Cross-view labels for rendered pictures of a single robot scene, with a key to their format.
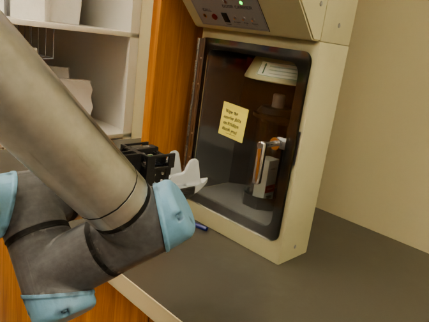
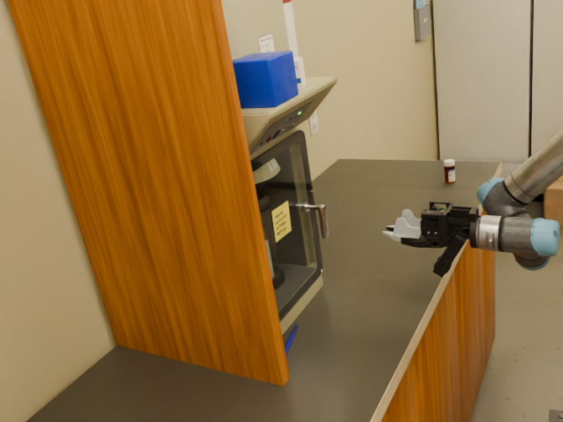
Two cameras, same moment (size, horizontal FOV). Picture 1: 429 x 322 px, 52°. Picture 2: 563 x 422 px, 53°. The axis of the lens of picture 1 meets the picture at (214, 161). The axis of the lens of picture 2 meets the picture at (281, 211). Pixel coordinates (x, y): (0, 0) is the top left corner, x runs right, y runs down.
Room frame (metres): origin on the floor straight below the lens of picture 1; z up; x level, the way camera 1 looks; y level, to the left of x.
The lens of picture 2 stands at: (1.19, 1.15, 1.73)
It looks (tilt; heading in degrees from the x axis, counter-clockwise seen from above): 22 degrees down; 260
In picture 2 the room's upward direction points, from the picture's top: 9 degrees counter-clockwise
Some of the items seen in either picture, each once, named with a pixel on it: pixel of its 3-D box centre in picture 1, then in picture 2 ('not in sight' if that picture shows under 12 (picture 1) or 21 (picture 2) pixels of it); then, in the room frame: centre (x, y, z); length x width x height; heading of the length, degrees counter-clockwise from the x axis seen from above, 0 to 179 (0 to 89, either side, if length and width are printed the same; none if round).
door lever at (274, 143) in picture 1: (264, 160); (317, 220); (0.87, -0.10, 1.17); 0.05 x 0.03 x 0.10; 137
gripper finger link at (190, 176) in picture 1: (191, 175); (406, 220); (0.69, 0.03, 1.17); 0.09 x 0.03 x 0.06; 132
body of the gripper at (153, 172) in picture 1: (130, 177); (450, 227); (0.63, 0.12, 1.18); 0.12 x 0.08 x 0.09; 137
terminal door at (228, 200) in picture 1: (237, 135); (285, 229); (0.96, -0.04, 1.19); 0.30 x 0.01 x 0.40; 47
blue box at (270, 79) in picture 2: not in sight; (262, 79); (0.98, 0.04, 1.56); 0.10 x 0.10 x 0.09; 47
